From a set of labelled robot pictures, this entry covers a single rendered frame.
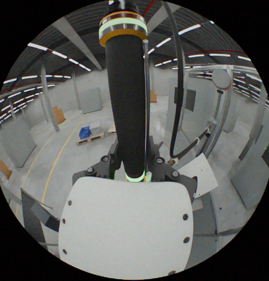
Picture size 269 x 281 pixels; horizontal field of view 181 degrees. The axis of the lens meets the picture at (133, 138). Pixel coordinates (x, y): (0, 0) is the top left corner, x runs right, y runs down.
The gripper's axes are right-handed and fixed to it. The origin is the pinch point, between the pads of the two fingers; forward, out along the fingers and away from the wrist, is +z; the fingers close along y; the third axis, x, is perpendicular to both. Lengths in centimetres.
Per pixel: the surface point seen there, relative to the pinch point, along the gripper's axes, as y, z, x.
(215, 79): 53, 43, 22
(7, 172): -783, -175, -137
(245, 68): 71, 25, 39
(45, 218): -59, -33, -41
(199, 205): 62, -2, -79
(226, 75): 58, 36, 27
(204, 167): 41, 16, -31
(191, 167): 36, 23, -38
